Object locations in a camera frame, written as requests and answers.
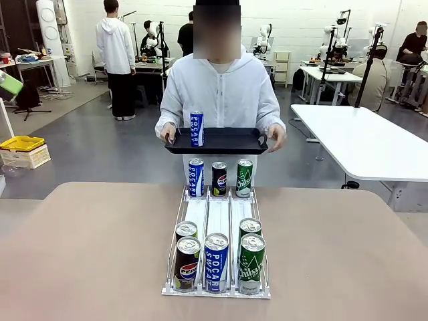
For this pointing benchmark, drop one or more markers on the person in white zip hoodie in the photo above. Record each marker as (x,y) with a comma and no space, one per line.
(220,93)

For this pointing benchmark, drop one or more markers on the standing person white hoodie black trousers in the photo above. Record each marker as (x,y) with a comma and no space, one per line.
(115,50)

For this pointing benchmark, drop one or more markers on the white plastic crate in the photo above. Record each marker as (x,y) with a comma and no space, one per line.
(31,158)

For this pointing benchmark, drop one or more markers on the black Pepsi can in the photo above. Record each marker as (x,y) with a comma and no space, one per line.
(219,180)
(186,267)
(186,229)

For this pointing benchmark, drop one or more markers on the black plastic serving tray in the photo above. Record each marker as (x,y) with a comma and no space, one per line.
(230,142)

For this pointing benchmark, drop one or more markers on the red cup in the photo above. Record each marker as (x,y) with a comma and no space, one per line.
(6,59)

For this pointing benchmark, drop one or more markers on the seated person in black top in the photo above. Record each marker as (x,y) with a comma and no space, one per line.
(413,43)

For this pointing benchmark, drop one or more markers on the yellow plastic crate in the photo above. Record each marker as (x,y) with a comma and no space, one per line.
(21,143)

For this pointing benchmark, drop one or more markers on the clear plastic bowl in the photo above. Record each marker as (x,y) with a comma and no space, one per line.
(15,170)

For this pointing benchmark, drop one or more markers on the black caster foot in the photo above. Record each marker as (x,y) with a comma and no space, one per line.
(350,185)

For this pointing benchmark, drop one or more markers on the white background desk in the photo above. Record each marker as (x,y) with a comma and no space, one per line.
(331,75)

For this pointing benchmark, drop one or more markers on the green Chilsung cider can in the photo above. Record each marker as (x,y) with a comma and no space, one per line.
(244,180)
(251,267)
(250,225)

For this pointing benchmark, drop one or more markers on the person's left forearm white sleeve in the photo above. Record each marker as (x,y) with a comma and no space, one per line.
(275,117)

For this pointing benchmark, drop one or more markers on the person in beige jacket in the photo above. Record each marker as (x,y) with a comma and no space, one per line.
(369,80)

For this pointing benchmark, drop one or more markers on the person's left hand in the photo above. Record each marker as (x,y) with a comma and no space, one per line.
(278,137)

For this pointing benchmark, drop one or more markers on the seated person black hair black top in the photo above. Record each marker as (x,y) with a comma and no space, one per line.
(148,45)

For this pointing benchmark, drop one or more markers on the black tripod with bag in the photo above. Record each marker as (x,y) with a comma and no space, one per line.
(30,100)

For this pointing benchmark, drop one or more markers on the cluttered white side table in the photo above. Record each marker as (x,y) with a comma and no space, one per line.
(36,61)

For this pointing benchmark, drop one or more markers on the large white table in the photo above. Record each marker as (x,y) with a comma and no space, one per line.
(361,140)

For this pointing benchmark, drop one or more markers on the person's right forearm white sleeve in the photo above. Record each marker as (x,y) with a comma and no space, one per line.
(165,118)

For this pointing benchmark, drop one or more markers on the person's right hand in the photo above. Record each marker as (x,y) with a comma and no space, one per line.
(170,132)

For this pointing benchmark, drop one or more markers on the blue Pocari Sweat can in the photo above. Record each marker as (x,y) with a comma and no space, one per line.
(197,130)
(216,267)
(196,177)

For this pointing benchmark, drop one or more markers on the person in black top standing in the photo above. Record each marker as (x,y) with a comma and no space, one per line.
(185,38)

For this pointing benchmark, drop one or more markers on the black light stand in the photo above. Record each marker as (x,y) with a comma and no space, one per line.
(163,60)

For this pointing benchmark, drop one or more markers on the white tower air conditioner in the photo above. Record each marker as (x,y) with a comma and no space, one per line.
(50,40)

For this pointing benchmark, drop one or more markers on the black camera stand pole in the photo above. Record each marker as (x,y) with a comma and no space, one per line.
(369,67)

